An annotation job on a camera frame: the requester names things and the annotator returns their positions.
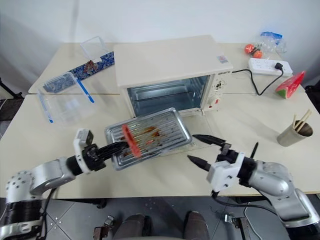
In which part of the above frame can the silver ribbed baking tray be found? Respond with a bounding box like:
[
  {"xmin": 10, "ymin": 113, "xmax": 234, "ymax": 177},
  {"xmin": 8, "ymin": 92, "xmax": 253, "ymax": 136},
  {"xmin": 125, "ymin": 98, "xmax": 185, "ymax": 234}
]
[{"xmin": 104, "ymin": 107, "xmax": 194, "ymax": 172}]

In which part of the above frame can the clear plastic bag blue zip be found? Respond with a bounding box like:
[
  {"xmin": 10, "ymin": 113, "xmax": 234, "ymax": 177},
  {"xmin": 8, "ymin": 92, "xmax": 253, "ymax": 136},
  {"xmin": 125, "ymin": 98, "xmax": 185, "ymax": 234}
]
[{"xmin": 254, "ymin": 31, "xmax": 288, "ymax": 55}]

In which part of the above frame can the large clear plastic container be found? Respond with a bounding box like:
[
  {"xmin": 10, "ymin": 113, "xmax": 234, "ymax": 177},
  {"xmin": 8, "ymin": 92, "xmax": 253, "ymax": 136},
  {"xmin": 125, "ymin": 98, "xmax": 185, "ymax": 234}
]
[{"xmin": 36, "ymin": 71, "xmax": 96, "ymax": 125}]

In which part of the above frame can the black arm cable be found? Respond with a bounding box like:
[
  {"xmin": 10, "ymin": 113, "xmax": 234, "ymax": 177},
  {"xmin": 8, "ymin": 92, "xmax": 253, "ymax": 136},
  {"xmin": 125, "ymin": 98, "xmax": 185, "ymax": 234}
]
[
  {"xmin": 210, "ymin": 141, "xmax": 279, "ymax": 214},
  {"xmin": 40, "ymin": 186, "xmax": 58, "ymax": 227}
]

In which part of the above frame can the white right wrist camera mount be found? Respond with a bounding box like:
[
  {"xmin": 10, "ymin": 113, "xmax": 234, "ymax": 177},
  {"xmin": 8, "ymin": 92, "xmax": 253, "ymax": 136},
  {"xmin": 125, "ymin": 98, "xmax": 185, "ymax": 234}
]
[{"xmin": 205, "ymin": 150, "xmax": 246, "ymax": 193}]

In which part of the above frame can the red sausage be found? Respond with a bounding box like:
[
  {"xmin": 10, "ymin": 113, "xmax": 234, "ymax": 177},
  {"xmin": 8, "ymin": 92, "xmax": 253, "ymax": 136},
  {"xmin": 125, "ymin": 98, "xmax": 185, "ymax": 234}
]
[{"xmin": 121, "ymin": 124, "xmax": 143, "ymax": 159}]

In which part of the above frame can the small clear plastic container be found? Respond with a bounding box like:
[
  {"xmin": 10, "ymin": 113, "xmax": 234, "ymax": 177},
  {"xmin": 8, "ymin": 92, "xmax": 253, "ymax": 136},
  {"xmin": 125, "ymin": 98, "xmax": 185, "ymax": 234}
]
[{"xmin": 80, "ymin": 35, "xmax": 110, "ymax": 62}]

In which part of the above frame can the blue patterned long box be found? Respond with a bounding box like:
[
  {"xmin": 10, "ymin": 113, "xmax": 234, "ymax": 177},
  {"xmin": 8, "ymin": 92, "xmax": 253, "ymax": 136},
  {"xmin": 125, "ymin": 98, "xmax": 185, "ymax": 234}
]
[{"xmin": 42, "ymin": 50, "xmax": 116, "ymax": 92}]

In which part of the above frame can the metal cup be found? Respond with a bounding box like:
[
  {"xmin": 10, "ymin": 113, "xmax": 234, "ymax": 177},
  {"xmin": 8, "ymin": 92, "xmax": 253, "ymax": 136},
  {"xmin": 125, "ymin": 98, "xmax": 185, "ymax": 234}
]
[{"xmin": 276, "ymin": 119, "xmax": 314, "ymax": 148}]

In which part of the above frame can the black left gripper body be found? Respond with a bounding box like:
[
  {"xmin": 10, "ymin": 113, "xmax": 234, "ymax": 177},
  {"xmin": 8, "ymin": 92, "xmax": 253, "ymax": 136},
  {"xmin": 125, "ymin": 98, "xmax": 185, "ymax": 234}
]
[{"xmin": 83, "ymin": 143, "xmax": 108, "ymax": 172}]

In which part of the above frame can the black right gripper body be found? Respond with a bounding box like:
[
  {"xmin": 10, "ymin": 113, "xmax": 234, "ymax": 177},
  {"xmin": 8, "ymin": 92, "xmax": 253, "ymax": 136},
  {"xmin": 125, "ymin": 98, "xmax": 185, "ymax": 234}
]
[{"xmin": 216, "ymin": 142, "xmax": 239, "ymax": 164}]

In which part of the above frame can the white floor cable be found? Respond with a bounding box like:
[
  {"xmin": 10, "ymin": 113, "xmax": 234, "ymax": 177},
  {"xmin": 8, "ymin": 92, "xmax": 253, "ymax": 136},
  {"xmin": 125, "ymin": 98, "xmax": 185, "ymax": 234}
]
[{"xmin": 243, "ymin": 204, "xmax": 277, "ymax": 227}]

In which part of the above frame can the cream toaster oven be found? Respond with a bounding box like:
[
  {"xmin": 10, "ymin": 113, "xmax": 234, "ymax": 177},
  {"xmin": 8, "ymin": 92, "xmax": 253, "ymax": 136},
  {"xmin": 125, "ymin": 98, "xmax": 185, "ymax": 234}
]
[{"xmin": 112, "ymin": 34, "xmax": 235, "ymax": 119}]

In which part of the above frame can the white power strip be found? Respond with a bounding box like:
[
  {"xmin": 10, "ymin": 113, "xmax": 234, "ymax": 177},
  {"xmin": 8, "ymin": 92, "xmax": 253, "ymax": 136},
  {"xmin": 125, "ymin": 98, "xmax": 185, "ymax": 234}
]
[{"xmin": 247, "ymin": 57, "xmax": 294, "ymax": 77}]

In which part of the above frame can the glass toaster oven door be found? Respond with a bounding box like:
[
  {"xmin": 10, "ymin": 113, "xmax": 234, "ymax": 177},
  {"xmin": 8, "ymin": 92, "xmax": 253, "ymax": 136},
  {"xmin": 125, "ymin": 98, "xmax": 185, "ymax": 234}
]
[{"xmin": 174, "ymin": 109, "xmax": 227, "ymax": 152}]

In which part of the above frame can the toy watermelon slice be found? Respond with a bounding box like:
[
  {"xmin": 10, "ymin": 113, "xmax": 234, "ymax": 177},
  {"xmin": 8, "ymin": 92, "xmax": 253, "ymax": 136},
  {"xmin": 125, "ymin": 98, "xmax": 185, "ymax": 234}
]
[{"xmin": 274, "ymin": 70, "xmax": 307, "ymax": 100}]

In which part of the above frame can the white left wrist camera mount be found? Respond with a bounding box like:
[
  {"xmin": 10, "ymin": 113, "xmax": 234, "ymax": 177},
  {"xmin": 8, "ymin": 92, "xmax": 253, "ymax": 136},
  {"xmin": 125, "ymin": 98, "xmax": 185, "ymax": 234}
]
[{"xmin": 72, "ymin": 128, "xmax": 95, "ymax": 175}]

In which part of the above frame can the black object beside table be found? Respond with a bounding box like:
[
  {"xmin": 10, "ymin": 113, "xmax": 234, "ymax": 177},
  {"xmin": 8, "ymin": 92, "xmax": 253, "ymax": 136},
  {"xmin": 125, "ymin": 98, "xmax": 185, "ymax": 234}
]
[{"xmin": 304, "ymin": 84, "xmax": 320, "ymax": 117}]

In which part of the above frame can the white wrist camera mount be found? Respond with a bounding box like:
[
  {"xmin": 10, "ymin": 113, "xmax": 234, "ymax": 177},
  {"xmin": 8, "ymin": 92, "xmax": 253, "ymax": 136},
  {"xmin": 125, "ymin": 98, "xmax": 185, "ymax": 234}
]
[
  {"xmin": 205, "ymin": 150, "xmax": 246, "ymax": 193},
  {"xmin": 72, "ymin": 128, "xmax": 95, "ymax": 175}
]

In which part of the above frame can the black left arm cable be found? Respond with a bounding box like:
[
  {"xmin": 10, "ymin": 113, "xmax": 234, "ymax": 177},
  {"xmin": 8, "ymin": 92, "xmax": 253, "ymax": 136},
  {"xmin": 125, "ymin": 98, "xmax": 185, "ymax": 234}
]
[{"xmin": 40, "ymin": 186, "xmax": 58, "ymax": 227}]

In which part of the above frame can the red-brown toy crayfish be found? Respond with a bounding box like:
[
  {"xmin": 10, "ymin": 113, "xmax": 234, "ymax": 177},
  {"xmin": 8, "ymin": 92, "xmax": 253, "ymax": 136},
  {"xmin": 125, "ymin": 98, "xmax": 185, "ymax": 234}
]
[{"xmin": 84, "ymin": 60, "xmax": 99, "ymax": 74}]

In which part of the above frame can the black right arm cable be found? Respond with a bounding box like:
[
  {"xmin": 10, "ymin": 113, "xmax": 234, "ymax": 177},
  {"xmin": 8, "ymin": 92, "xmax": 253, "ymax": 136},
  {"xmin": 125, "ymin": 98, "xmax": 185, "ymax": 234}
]
[{"xmin": 210, "ymin": 141, "xmax": 279, "ymax": 214}]

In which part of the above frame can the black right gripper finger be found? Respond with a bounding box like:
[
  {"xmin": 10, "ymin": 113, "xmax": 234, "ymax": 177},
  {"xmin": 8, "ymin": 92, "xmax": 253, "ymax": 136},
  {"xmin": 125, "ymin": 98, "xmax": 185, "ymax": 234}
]
[
  {"xmin": 192, "ymin": 134, "xmax": 227, "ymax": 148},
  {"xmin": 187, "ymin": 154, "xmax": 214, "ymax": 173}
]

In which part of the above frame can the black stand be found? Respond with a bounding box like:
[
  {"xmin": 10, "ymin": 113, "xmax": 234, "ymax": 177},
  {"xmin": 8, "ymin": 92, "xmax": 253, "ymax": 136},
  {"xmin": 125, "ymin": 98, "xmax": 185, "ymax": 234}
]
[{"xmin": 0, "ymin": 76, "xmax": 26, "ymax": 101}]

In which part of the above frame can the black plug with cord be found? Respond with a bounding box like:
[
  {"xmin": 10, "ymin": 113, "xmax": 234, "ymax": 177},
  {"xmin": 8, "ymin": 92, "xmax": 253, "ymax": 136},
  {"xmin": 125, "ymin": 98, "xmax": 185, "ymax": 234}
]
[{"xmin": 231, "ymin": 62, "xmax": 285, "ymax": 97}]

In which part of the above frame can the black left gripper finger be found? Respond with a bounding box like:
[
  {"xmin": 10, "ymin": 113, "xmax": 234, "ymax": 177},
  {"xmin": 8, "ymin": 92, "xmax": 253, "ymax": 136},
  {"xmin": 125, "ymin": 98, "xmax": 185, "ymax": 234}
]
[
  {"xmin": 98, "ymin": 140, "xmax": 129, "ymax": 155},
  {"xmin": 100, "ymin": 149, "xmax": 119, "ymax": 161}
]

